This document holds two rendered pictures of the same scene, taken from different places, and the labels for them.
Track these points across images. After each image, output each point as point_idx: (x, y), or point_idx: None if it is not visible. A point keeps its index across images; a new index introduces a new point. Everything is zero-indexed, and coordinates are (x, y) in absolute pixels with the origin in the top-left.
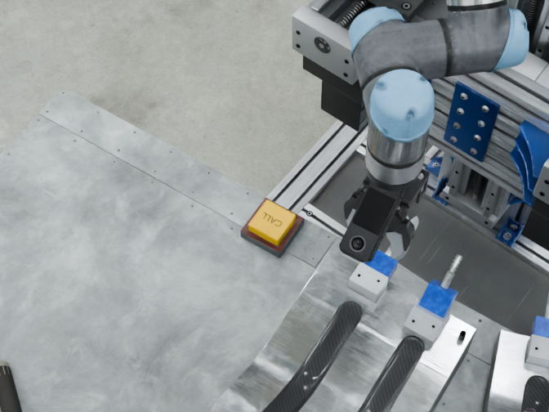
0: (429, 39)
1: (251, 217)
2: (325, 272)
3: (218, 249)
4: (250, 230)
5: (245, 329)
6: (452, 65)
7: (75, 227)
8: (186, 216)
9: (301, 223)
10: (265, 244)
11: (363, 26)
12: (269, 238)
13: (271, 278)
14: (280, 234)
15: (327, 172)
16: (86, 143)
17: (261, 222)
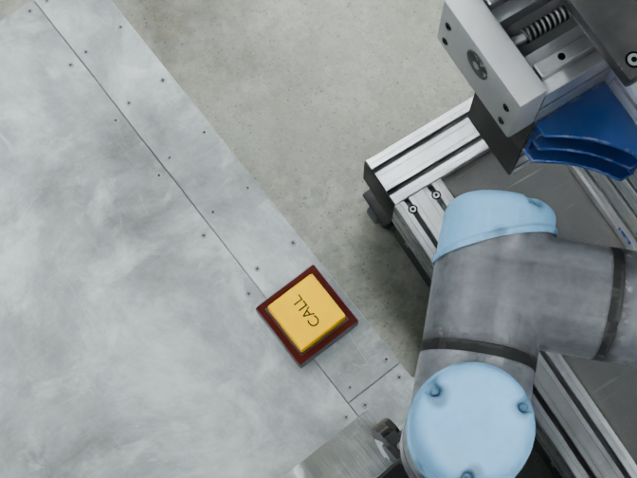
0: (578, 303)
1: (279, 291)
2: (343, 448)
3: (216, 321)
4: (270, 312)
5: (209, 465)
6: (606, 357)
7: (23, 211)
8: (190, 248)
9: (350, 327)
10: (283, 344)
11: (468, 226)
12: (291, 339)
13: (277, 396)
14: (310, 340)
15: (483, 140)
16: (85, 74)
17: (287, 310)
